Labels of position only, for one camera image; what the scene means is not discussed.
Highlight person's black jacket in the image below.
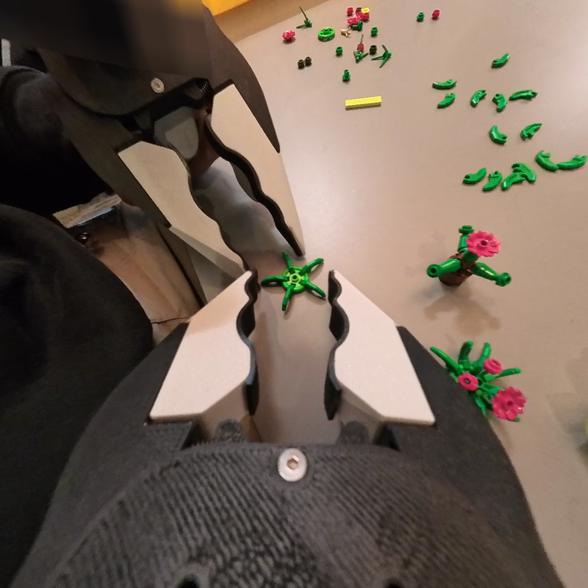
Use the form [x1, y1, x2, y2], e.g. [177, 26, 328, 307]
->
[0, 204, 154, 584]

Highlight green toy bush pink flowers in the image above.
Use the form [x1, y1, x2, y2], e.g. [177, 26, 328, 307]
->
[429, 341, 527, 422]

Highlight yellow plastic bin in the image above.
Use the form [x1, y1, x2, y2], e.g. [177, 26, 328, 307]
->
[202, 0, 262, 15]

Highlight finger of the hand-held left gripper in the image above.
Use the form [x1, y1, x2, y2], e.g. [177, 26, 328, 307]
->
[203, 79, 306, 258]
[118, 139, 251, 277]

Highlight person's left forearm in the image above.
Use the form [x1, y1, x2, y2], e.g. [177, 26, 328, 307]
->
[0, 64, 120, 207]

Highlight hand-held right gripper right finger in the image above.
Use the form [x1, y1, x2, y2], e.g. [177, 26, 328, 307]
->
[324, 270, 437, 427]

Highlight green star-shaped toy stem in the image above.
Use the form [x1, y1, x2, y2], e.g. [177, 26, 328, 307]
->
[260, 251, 327, 312]

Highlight grey table leg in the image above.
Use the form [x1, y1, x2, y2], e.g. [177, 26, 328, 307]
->
[158, 220, 207, 306]

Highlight metal table bracket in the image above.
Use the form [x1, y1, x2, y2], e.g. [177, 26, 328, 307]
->
[51, 190, 125, 251]

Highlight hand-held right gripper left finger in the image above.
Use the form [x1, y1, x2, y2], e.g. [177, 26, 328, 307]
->
[147, 269, 260, 428]

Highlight person's tan pants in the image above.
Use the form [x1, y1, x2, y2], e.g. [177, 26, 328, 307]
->
[94, 202, 207, 343]

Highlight group of green toy leaves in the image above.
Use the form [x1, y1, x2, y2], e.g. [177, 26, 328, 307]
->
[432, 53, 588, 193]

